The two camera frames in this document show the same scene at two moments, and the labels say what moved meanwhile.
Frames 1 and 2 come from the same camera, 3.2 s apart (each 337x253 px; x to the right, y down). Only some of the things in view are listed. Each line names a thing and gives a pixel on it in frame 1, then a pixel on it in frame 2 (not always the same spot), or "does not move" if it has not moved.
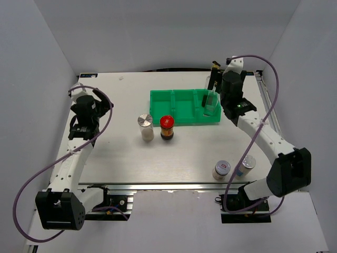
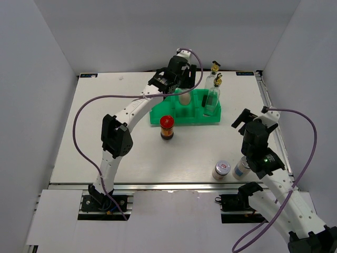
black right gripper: [219, 80] to [245, 116]
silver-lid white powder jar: [145, 122] to [185, 99]
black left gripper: [103, 105] to [188, 83]
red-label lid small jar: [221, 168] does not move
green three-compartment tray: [184, 105] does not move
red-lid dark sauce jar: [167, 123] does not move
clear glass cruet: [211, 102] does not move
